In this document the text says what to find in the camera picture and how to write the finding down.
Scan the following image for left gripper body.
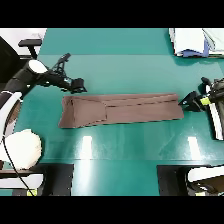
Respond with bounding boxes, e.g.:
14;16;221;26
70;77;88;94

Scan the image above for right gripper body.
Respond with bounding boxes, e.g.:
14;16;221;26
178;91;204;113

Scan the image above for brown garment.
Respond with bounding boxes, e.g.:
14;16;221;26
58;93;185;130

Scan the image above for blue garment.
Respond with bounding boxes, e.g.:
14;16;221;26
181;39;212;58

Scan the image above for white garment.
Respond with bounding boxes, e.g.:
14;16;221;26
168;28;207;57

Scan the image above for pale garment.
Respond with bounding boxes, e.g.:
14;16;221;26
202;28;224;56

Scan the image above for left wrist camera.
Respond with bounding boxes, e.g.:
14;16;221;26
53;52;72;77

